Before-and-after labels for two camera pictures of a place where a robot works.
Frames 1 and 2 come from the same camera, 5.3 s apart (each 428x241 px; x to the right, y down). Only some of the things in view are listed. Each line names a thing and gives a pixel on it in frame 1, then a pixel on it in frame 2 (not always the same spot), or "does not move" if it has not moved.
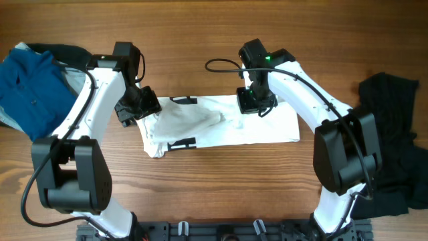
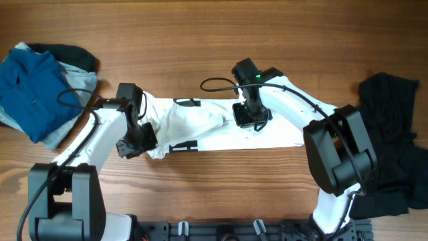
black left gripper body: x=138 y=104 → x=141 y=140
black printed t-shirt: x=401 y=179 does not move
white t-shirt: x=198 y=122 does not move
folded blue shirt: x=36 y=92 does not move
